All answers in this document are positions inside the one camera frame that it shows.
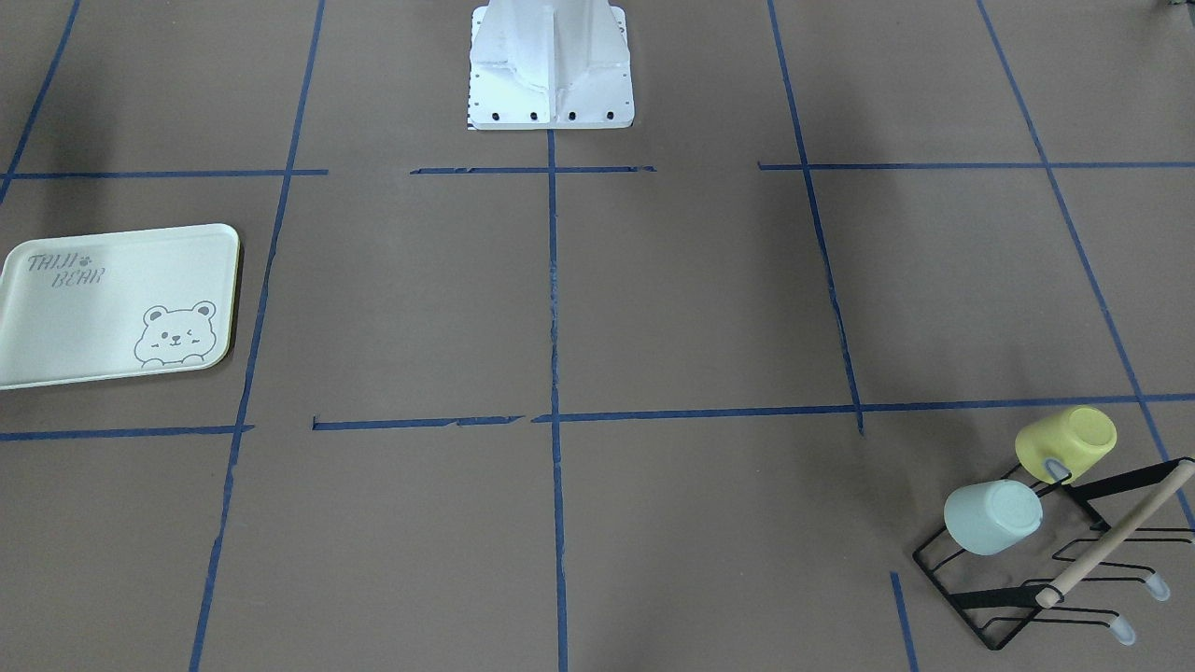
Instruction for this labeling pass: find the light green cup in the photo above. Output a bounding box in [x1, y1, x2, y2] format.
[943, 479, 1043, 556]

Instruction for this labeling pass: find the yellow cup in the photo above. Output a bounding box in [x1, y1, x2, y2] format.
[1013, 405, 1119, 483]

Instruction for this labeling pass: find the pale green bear tray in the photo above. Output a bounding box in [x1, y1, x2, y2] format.
[1, 224, 243, 390]

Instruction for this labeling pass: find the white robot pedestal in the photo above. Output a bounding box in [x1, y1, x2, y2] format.
[467, 1, 636, 132]

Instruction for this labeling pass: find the black wire cup rack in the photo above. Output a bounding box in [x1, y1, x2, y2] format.
[911, 456, 1191, 650]

